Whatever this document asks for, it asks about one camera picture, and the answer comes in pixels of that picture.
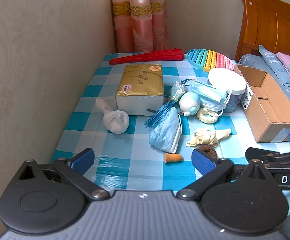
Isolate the cream fabric ring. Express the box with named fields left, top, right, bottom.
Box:
left=197, top=107, right=222, bottom=124

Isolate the blue tasselled fabric sachet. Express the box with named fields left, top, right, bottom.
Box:
left=145, top=79, right=198, bottom=130

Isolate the clear jar with white lid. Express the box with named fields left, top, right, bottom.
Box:
left=207, top=67, right=247, bottom=113

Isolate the white sock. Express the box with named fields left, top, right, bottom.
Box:
left=95, top=98, right=130, bottom=134

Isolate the wooden bed headboard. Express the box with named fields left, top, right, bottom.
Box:
left=234, top=0, right=290, bottom=60

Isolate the rainbow silicone bubble toy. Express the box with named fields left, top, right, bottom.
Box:
left=187, top=49, right=236, bottom=72

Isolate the round blue white toy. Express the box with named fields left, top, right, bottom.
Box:
left=179, top=92, right=201, bottom=117

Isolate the small orange rubber cap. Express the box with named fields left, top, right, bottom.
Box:
left=164, top=153, right=183, bottom=164

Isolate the blue face mask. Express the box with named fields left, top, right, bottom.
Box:
left=149, top=111, right=183, bottom=153
left=191, top=80, right=233, bottom=104
left=200, top=100, right=227, bottom=117

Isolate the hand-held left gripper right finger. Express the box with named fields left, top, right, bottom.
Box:
left=176, top=148, right=278, bottom=201

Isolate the gold tissue pack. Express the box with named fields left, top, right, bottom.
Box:
left=115, top=64, right=165, bottom=117

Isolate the blue floral pillow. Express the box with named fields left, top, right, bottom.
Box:
left=258, top=44, right=290, bottom=94

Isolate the cardboard box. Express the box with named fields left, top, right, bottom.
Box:
left=234, top=64, right=290, bottom=143

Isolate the cream cloth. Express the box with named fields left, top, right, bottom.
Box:
left=186, top=127, right=232, bottom=148

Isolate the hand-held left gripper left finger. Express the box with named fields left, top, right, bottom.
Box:
left=17, top=148, right=110, bottom=201

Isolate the blue checkered tablecloth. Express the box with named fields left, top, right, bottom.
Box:
left=50, top=52, right=290, bottom=217

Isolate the pink patterned curtain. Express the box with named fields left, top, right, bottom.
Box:
left=110, top=0, right=172, bottom=53

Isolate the brown hair tie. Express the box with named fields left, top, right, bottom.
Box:
left=199, top=145, right=217, bottom=158

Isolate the red folding fan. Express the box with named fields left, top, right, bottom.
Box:
left=109, top=48, right=185, bottom=66

